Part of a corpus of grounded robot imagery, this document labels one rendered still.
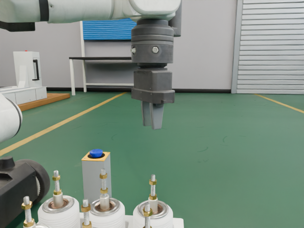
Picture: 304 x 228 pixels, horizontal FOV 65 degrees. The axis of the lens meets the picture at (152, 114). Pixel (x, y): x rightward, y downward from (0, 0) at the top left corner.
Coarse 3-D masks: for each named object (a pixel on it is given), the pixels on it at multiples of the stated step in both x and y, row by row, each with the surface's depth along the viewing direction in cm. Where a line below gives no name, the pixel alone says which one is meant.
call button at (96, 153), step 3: (93, 150) 75; (96, 150) 75; (99, 150) 75; (90, 153) 73; (93, 153) 72; (96, 153) 72; (99, 153) 73; (102, 153) 74; (93, 156) 73; (96, 156) 73; (99, 156) 73
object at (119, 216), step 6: (120, 204) 59; (120, 210) 57; (90, 216) 55; (96, 216) 55; (108, 216) 55; (114, 216) 55; (120, 216) 56; (96, 222) 54; (102, 222) 54; (108, 222) 54; (114, 222) 55; (120, 222) 56
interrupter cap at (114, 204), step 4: (96, 200) 60; (112, 200) 60; (116, 200) 60; (92, 204) 59; (96, 204) 59; (112, 204) 59; (116, 204) 59; (92, 208) 57; (96, 208) 57; (112, 208) 57; (116, 208) 57; (92, 212) 56; (96, 212) 56; (100, 212) 56; (104, 212) 56; (108, 212) 56; (112, 212) 56; (100, 216) 55
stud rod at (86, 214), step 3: (84, 201) 45; (87, 201) 45; (84, 204) 45; (87, 204) 45; (84, 213) 45; (87, 213) 45; (84, 216) 45; (87, 216) 45; (84, 219) 46; (87, 219) 46; (84, 222) 46; (87, 222) 46
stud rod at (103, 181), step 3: (102, 168) 57; (102, 171) 56; (102, 174) 56; (102, 180) 57; (105, 180) 57; (102, 183) 57; (105, 183) 57; (102, 186) 57; (105, 186) 57; (102, 189) 57; (105, 189) 57; (102, 195) 57; (105, 195) 57
